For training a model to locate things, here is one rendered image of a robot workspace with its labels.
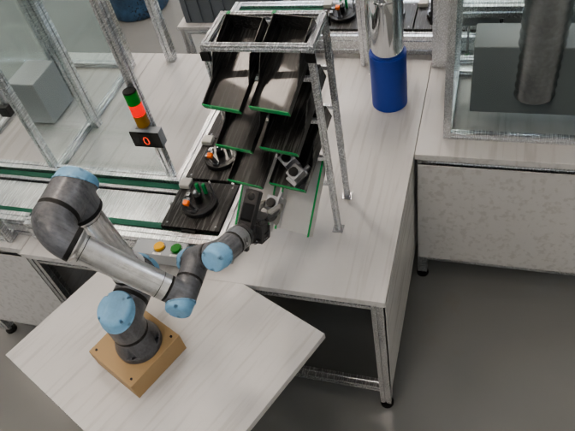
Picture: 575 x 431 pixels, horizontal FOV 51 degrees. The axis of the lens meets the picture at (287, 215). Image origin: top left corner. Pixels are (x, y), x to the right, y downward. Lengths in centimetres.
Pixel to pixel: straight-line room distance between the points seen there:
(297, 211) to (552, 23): 105
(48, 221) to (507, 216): 189
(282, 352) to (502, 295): 145
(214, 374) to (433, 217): 129
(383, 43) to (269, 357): 132
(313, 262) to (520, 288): 131
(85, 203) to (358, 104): 150
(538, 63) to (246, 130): 107
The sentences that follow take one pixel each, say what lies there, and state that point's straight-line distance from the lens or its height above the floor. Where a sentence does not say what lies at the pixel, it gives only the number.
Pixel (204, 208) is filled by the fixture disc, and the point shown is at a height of 99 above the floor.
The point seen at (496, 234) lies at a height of 40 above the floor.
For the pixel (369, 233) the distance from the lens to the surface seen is 224.
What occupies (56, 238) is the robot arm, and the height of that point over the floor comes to 154.
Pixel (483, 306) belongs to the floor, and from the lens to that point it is 309.
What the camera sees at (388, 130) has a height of 86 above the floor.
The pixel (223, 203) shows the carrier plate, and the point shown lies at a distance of 230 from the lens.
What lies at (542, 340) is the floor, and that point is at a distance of 303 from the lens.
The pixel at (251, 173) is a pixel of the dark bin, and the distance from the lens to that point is 203.
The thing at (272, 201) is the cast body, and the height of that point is 125.
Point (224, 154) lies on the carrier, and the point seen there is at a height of 99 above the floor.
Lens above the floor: 258
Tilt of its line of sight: 47 degrees down
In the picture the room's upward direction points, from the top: 14 degrees counter-clockwise
